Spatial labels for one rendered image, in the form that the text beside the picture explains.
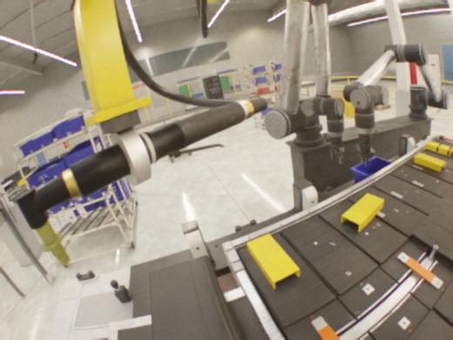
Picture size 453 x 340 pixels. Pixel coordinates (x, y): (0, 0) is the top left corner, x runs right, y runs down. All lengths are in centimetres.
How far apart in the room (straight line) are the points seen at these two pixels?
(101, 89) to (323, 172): 163
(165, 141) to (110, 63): 14
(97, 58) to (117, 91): 5
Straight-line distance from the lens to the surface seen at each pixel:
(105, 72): 29
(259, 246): 59
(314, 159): 165
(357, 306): 52
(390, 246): 64
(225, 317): 39
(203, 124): 35
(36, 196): 30
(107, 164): 28
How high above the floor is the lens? 144
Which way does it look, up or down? 22 degrees down
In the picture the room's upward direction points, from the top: 13 degrees counter-clockwise
